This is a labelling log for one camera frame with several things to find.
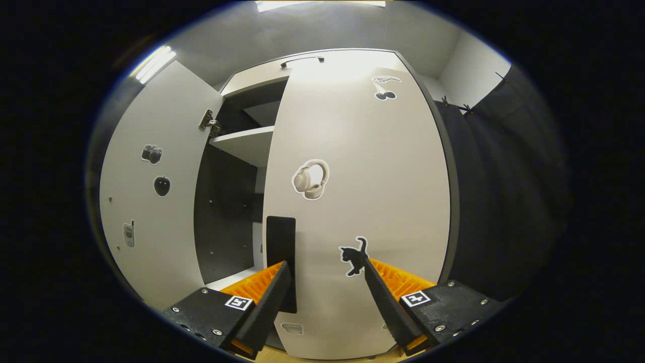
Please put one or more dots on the metal door hinge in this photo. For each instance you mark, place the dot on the metal door hinge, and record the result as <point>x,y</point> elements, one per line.
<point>209,122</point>

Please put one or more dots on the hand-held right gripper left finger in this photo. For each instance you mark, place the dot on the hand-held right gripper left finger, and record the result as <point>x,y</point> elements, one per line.
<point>267,307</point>

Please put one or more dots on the white cabinet shelf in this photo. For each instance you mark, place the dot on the white cabinet shelf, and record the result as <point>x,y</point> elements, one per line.
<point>247,146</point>
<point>229,281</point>

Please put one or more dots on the white cabinet drawer front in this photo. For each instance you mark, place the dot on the white cabinet drawer front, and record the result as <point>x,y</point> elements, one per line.
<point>252,80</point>

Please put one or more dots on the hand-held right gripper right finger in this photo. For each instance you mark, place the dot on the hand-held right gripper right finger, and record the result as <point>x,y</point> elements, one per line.
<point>385,307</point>

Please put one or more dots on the ceiling light panel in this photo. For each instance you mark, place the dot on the ceiling light panel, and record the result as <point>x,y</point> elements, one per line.
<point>153,64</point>
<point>317,5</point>

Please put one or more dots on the white shoe cabinet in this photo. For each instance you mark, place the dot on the white shoe cabinet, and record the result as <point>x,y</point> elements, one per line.
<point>227,201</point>

